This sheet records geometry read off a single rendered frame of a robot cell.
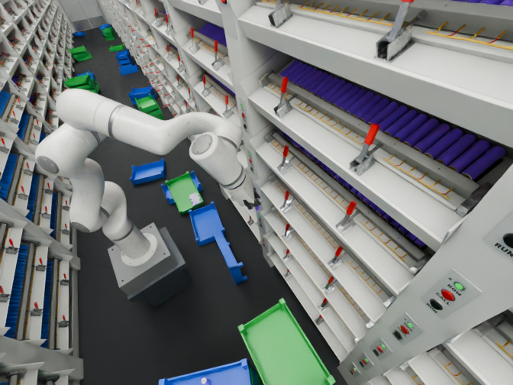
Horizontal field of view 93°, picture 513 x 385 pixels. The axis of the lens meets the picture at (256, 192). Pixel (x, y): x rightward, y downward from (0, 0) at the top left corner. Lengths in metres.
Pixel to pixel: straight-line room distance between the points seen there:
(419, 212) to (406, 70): 0.21
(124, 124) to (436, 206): 0.65
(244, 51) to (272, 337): 0.98
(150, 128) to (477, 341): 0.77
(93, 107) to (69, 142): 0.17
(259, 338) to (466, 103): 0.96
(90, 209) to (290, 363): 0.92
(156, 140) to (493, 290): 0.66
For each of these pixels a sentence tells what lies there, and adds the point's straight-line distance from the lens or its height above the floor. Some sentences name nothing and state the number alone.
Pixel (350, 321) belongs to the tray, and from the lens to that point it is 0.97.
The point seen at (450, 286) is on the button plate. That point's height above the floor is 1.07.
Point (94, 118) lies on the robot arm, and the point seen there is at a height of 1.20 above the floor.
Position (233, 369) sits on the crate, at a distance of 1.08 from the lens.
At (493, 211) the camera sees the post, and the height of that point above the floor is 1.22.
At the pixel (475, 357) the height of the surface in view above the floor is 0.94.
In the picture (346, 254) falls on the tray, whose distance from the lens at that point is 0.82.
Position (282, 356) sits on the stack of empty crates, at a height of 0.40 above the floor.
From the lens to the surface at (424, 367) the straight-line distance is 0.79.
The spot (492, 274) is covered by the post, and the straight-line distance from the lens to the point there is 0.43.
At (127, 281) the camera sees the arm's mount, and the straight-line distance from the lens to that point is 1.40.
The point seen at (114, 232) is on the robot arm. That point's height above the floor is 0.63.
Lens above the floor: 1.46
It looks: 46 degrees down
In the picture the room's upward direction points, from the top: 9 degrees counter-clockwise
